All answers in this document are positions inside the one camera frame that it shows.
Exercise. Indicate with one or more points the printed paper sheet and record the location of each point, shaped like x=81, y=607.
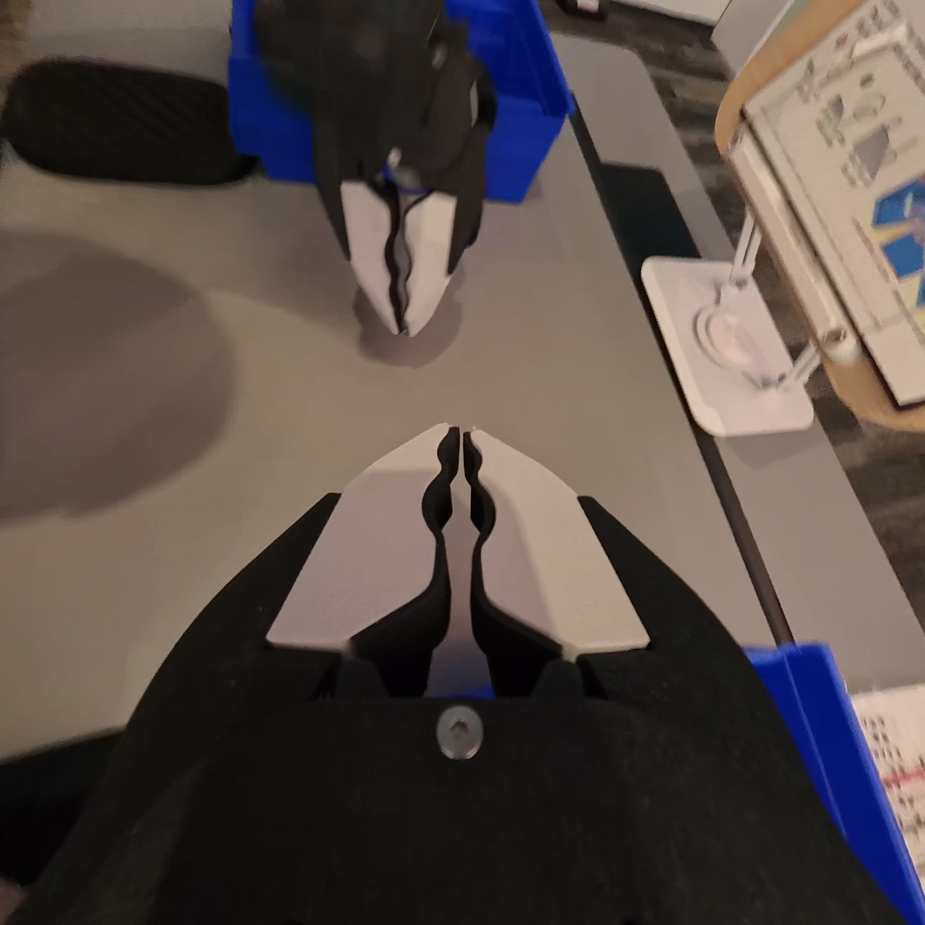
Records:
x=892, y=759

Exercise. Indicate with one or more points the printed instruction sheet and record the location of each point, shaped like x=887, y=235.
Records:
x=853, y=181

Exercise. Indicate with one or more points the blue plastic bin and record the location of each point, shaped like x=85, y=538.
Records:
x=520, y=144
x=809, y=722

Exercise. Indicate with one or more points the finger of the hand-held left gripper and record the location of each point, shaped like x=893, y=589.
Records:
x=368, y=246
x=430, y=253

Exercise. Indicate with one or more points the white stand base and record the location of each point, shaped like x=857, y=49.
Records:
x=722, y=361

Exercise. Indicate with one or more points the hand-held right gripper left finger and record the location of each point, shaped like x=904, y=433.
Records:
x=361, y=571

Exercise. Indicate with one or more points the wooden display board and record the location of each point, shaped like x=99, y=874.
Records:
x=737, y=115

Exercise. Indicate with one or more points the black egg-crate foam mat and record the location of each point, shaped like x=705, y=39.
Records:
x=123, y=123

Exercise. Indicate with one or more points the black rectangular pad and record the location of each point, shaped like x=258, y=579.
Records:
x=643, y=217

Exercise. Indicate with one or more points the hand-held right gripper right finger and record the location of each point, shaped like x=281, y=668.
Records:
x=556, y=571

